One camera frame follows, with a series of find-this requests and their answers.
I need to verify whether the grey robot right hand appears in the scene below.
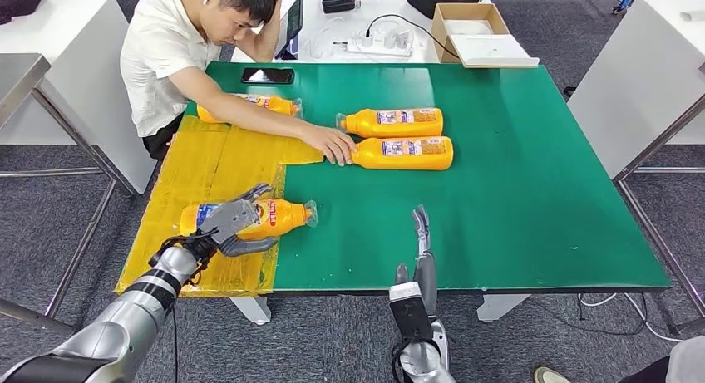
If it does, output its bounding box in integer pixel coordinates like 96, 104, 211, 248
393, 204, 440, 321

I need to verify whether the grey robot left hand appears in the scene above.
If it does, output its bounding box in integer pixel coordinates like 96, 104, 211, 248
197, 183, 279, 259

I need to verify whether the person's right hand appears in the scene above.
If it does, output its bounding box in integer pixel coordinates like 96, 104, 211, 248
299, 124, 359, 168

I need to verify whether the orange detergent bottle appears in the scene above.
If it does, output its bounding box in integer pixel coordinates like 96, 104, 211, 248
196, 93, 304, 125
349, 135, 455, 172
179, 199, 319, 241
336, 107, 445, 140

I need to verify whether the black tablet on stand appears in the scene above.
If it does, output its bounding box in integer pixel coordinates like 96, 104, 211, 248
274, 0, 305, 61

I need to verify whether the yellow plastic mat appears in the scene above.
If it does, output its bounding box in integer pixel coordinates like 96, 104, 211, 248
116, 115, 326, 299

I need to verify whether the white table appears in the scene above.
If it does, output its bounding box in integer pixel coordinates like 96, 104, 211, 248
567, 0, 705, 179
231, 0, 458, 64
0, 0, 158, 194

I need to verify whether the black smartphone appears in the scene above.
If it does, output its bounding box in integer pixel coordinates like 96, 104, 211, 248
241, 66, 296, 86

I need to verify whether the white power strip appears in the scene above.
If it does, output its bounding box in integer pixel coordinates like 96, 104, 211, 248
345, 33, 415, 58

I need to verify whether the person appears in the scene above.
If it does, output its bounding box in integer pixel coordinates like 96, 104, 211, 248
120, 0, 359, 168

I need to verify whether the green top table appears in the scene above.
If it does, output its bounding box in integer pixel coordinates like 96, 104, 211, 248
184, 61, 673, 326

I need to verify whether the person's shoe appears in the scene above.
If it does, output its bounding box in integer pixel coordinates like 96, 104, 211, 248
533, 366, 571, 383

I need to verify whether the white foam insert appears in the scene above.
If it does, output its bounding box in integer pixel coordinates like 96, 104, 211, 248
443, 18, 494, 37

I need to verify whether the white flat box lid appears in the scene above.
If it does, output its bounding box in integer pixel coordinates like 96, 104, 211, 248
448, 33, 541, 69

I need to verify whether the brown cardboard box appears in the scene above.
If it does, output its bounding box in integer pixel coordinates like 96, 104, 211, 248
430, 2, 510, 65

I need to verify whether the person's leg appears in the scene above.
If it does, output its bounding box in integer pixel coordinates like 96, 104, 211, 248
616, 356, 670, 383

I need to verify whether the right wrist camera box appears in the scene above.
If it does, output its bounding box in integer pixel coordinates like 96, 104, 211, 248
387, 281, 436, 343

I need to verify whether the black power cable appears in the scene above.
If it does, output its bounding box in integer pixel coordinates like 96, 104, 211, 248
363, 12, 461, 61

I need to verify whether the white floor cable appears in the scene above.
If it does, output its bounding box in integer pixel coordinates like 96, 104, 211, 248
577, 292, 705, 343

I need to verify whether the steel frame table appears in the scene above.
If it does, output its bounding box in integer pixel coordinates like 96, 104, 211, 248
0, 52, 139, 335
612, 61, 705, 335

